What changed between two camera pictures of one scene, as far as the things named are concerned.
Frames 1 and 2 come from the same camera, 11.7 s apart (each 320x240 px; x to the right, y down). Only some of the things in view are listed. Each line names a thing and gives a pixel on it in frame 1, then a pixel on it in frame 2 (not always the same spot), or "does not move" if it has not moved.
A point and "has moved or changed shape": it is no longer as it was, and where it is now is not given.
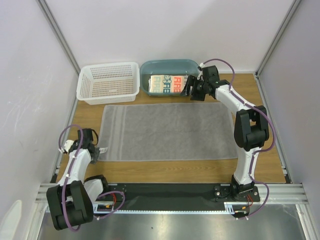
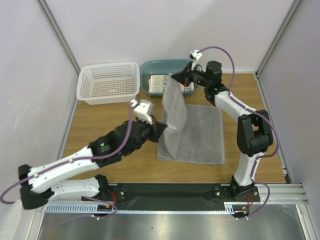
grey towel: (156, 132) has moved or changed shape
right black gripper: (192, 87) -> (188, 74)
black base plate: (176, 196) does not move
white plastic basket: (108, 83) does not move
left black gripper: (95, 156) -> (158, 128)
